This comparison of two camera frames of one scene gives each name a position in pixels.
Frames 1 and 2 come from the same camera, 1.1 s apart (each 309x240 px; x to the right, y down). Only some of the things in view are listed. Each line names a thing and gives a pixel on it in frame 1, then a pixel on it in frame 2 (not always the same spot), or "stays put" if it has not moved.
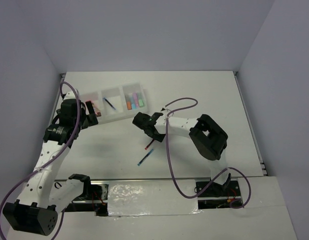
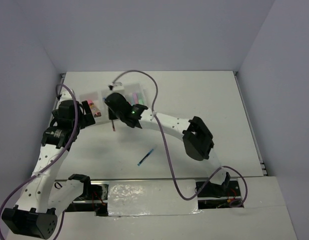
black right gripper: x=159 y=137 to x=112 y=115
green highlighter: x=140 y=99 stays put
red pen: x=153 y=140 to x=113 y=125
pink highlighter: x=134 y=94 stays put
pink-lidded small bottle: x=97 y=110 stays put
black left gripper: x=91 y=118 stays put
